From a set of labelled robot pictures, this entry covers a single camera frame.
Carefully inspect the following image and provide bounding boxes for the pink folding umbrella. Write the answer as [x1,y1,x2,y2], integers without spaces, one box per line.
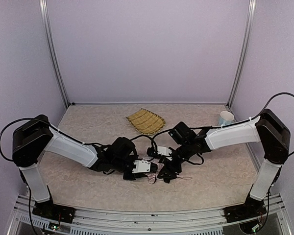
[143,157,192,184]

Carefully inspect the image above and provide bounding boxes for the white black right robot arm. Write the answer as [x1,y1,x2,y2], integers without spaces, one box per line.
[156,109,291,201]

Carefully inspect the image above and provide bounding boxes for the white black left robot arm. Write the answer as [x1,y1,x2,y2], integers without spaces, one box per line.
[12,115,152,203]

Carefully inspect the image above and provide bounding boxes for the woven bamboo tray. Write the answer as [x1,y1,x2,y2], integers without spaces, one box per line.
[126,108,166,136]

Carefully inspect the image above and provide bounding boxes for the light blue mug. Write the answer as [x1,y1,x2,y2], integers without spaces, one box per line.
[218,111,235,126]

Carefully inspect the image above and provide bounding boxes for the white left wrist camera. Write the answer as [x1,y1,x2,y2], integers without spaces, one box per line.
[132,160,158,174]

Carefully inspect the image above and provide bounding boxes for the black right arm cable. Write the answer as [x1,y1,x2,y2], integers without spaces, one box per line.
[150,92,294,166]

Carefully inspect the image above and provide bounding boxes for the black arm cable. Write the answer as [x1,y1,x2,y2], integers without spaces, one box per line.
[150,92,294,166]
[0,118,157,176]

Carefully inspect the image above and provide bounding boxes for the aluminium front rail frame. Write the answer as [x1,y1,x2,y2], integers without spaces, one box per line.
[7,193,294,235]

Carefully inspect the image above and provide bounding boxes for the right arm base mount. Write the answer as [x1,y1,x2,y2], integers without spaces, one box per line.
[223,195,267,223]

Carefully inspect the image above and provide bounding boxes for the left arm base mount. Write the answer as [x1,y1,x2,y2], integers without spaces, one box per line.
[32,200,75,224]

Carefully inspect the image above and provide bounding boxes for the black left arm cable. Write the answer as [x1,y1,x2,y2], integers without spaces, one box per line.
[0,118,157,176]

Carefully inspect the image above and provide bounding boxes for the right aluminium corner post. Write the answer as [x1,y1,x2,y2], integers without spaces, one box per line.
[227,0,257,109]

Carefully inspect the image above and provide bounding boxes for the aluminium corner post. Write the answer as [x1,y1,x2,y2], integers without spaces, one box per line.
[39,0,70,109]
[227,0,257,109]

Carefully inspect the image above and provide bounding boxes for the left aluminium corner post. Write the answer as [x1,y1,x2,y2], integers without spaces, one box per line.
[39,0,70,109]

